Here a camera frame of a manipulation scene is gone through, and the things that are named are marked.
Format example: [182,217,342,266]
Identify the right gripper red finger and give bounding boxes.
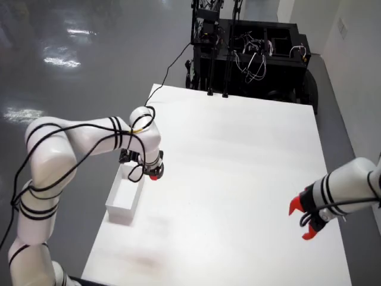
[302,225,318,241]
[288,195,303,216]

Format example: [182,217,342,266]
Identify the black camera stand pole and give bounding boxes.
[207,0,223,97]
[221,0,244,99]

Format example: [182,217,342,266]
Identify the black equipment cart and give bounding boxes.
[184,17,320,116]

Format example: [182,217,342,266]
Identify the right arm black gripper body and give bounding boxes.
[299,184,328,236]

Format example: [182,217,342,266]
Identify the black electronics box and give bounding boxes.
[190,7,221,45]

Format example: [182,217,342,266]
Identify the white cardboard bin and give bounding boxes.
[105,164,146,226]

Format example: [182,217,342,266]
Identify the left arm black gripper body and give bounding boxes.
[145,162,164,179]

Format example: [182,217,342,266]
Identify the long black arm cable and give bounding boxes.
[0,42,192,251]

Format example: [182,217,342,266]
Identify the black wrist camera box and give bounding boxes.
[119,148,139,164]

